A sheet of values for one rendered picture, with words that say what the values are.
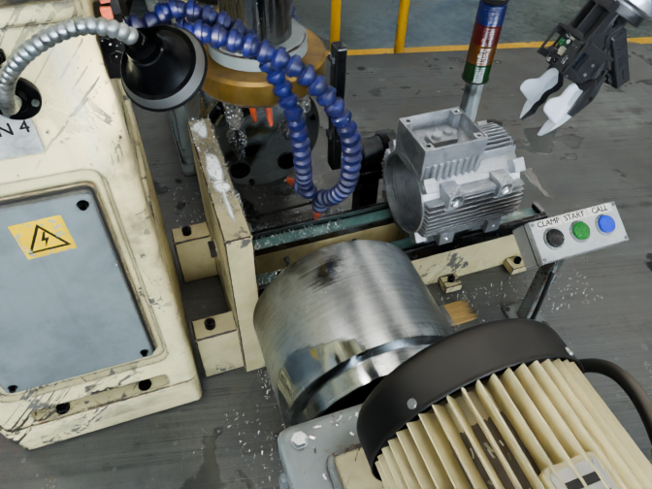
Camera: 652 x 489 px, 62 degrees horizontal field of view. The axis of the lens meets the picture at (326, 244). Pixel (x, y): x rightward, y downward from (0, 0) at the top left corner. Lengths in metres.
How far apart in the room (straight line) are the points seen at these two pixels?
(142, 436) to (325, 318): 0.46
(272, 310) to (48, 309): 0.27
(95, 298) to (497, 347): 0.51
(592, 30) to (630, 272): 0.59
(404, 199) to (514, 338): 0.73
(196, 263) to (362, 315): 0.55
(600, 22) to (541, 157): 0.69
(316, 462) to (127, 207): 0.34
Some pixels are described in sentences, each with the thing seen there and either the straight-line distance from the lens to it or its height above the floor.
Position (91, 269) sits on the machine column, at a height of 1.19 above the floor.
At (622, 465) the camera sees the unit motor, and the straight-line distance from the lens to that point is 0.39.
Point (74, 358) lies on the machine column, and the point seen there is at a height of 1.02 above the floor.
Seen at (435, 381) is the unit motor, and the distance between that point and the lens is 0.38.
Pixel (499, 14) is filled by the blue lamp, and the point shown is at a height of 1.19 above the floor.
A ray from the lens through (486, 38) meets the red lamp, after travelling 1.30.
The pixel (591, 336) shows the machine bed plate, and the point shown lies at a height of 0.80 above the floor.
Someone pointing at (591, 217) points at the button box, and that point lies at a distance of 0.98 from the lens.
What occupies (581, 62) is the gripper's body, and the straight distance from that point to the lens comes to 0.93.
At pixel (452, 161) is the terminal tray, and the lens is 0.95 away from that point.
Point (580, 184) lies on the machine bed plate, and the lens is 1.52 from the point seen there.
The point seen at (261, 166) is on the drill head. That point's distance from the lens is 1.14.
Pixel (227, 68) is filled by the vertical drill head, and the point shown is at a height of 1.33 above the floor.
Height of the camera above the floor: 1.68
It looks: 47 degrees down
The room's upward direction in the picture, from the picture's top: 2 degrees clockwise
